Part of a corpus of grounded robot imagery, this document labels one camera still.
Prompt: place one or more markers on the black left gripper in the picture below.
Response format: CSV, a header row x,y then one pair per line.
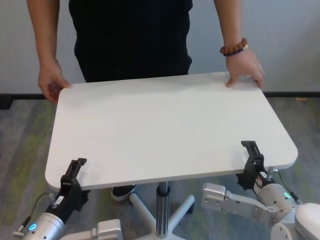
x,y
70,200

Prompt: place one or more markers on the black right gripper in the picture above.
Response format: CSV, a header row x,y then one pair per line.
x,y
253,177

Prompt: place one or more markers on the white pedestal rolling table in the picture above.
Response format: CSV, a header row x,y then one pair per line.
x,y
162,125

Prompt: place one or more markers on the person's left forearm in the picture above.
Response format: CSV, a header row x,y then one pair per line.
x,y
228,22

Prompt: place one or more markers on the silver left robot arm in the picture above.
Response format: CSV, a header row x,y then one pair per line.
x,y
47,227

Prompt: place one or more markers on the person's right forearm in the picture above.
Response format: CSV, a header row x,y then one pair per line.
x,y
42,30

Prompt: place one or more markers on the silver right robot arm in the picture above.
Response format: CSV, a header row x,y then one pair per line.
x,y
280,200

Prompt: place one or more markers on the person's left hand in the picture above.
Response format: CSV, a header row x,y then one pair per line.
x,y
245,65

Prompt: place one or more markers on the person's right hand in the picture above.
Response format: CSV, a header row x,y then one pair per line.
x,y
51,80

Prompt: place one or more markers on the person's right black sneaker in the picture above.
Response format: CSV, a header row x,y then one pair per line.
x,y
122,193

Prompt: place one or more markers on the small yellow floor scrap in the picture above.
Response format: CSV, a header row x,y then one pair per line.
x,y
301,99

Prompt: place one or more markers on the black floor box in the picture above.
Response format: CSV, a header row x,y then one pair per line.
x,y
5,102

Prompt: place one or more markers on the person in black shirt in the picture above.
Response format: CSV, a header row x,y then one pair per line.
x,y
130,25

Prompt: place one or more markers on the black wall baseboard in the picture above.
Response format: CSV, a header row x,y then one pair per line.
x,y
25,96

